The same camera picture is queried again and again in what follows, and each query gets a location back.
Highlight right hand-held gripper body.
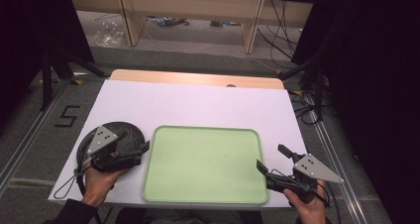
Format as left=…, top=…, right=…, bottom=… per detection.
left=264, top=153, right=345, bottom=205

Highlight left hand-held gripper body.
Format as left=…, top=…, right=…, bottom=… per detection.
left=86, top=125, right=143, bottom=173

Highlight black round plate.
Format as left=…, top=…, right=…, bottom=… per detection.
left=75, top=121, right=147, bottom=176

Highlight light green tray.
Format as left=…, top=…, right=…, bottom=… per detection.
left=141, top=125, right=269, bottom=205

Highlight person's right hand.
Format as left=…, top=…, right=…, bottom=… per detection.
left=282, top=179, right=329, bottom=224

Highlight person's left hand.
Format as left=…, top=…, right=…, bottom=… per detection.
left=81, top=166, right=127, bottom=208

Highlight white table mat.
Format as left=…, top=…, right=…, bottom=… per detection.
left=48, top=78, right=309, bottom=209

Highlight black metal stand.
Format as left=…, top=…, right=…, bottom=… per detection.
left=279, top=58, right=327, bottom=122
left=39, top=46, right=108, bottom=112

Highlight light wooden table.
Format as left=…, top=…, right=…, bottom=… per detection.
left=108, top=68, right=285, bottom=90

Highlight person's legs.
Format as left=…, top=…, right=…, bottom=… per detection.
left=113, top=207, right=265, bottom=224

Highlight clear plastic wrap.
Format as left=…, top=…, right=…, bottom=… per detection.
left=93, top=18, right=126, bottom=49

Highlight dark curtain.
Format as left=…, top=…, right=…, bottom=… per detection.
left=290, top=0, right=420, bottom=224
left=0, top=0, right=96, bottom=134

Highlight crumpled blue plastic bag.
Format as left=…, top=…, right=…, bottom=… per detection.
left=146, top=15, right=191, bottom=28

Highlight light wooden desk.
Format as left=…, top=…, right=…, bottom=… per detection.
left=65, top=0, right=322, bottom=56

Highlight metal floor rail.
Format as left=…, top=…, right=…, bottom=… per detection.
left=305, top=93, right=375, bottom=224
left=0, top=79, right=72, bottom=198

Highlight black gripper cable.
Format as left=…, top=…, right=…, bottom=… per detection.
left=315, top=179, right=343, bottom=224
left=52, top=166, right=97, bottom=224

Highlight black floor cables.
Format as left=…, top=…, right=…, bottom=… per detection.
left=290, top=88, right=331, bottom=127

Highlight black hanging cables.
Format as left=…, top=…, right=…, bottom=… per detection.
left=257, top=0, right=300, bottom=61

